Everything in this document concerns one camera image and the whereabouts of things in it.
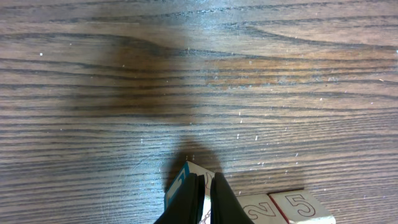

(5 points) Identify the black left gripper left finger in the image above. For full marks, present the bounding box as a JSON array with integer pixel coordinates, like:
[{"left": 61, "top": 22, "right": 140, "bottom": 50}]
[{"left": 154, "top": 174, "right": 205, "bottom": 224}]

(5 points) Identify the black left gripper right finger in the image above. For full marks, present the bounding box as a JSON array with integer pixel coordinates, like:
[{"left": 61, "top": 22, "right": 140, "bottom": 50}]
[{"left": 210, "top": 172, "right": 253, "bottom": 224}]

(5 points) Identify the blue L block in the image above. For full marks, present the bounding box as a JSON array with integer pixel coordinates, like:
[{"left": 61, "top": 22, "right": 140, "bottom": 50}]
[{"left": 237, "top": 194, "right": 287, "bottom": 224}]

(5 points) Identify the blue T block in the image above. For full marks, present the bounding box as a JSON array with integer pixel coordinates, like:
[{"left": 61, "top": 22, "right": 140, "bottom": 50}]
[{"left": 164, "top": 161, "right": 214, "bottom": 224}]

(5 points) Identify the brown engraved wood block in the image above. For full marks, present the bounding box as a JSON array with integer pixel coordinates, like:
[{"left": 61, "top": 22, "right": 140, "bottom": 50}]
[{"left": 269, "top": 190, "right": 336, "bottom": 224}]

